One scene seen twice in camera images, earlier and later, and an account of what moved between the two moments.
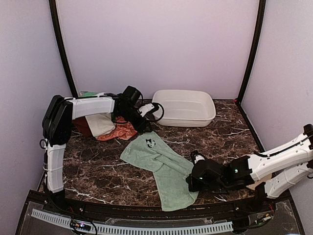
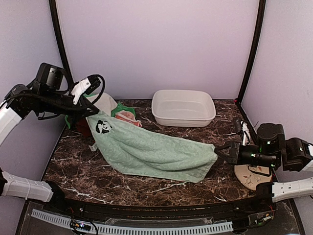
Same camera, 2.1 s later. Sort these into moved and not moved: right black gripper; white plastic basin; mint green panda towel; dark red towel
Moved: right black gripper; mint green panda towel
Not moved: white plastic basin; dark red towel
